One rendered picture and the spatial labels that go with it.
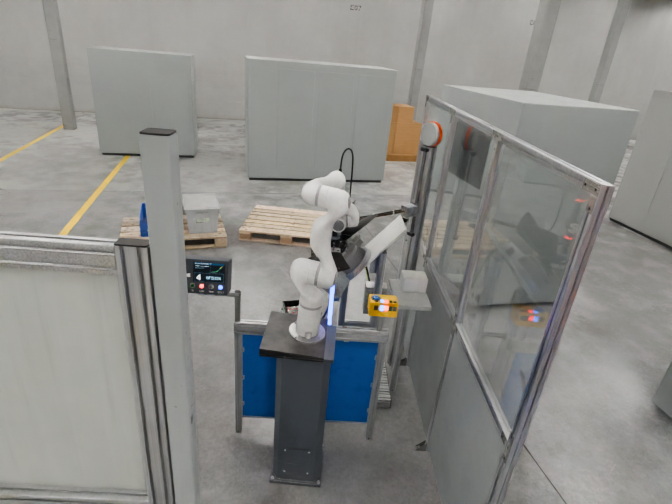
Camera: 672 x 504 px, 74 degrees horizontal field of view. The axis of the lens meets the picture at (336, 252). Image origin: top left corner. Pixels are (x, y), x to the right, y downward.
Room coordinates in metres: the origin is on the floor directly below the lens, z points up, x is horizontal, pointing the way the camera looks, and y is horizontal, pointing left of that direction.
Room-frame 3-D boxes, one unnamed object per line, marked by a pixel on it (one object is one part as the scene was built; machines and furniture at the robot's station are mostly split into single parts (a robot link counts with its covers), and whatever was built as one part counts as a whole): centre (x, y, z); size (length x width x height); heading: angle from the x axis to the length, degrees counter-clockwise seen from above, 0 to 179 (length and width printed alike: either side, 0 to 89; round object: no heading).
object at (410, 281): (2.76, -0.55, 0.92); 0.17 x 0.16 x 0.11; 93
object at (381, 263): (2.69, -0.31, 0.58); 0.09 x 0.05 x 1.15; 3
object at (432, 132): (2.98, -0.55, 1.88); 0.16 x 0.07 x 0.16; 38
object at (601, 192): (2.57, -0.70, 1.03); 2.60 x 0.04 x 2.05; 3
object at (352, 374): (2.18, 0.10, 0.45); 0.82 x 0.02 x 0.66; 93
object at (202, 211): (5.21, 1.73, 0.31); 0.60 x 0.42 x 0.33; 22
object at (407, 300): (2.68, -0.53, 0.85); 0.36 x 0.24 x 0.03; 3
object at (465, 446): (2.57, -0.70, 0.50); 2.59 x 0.03 x 0.91; 3
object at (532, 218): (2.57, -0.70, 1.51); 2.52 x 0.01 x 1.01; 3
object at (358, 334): (2.18, 0.10, 0.82); 0.90 x 0.04 x 0.08; 93
